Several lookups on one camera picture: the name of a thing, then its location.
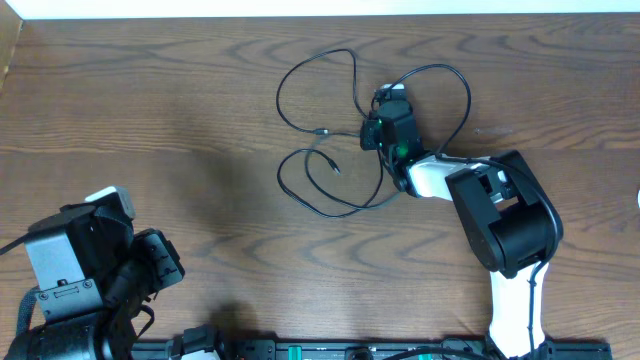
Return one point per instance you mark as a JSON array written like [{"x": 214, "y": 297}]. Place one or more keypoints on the cardboard box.
[{"x": 10, "y": 28}]

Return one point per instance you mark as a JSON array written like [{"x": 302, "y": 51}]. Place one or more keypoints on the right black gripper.
[{"x": 366, "y": 138}]

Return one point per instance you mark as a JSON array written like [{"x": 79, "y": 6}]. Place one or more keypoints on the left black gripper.
[{"x": 172, "y": 260}]

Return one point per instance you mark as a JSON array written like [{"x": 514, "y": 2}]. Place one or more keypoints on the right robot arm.
[{"x": 510, "y": 223}]

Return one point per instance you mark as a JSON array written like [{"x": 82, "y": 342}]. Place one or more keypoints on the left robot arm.
[{"x": 95, "y": 275}]

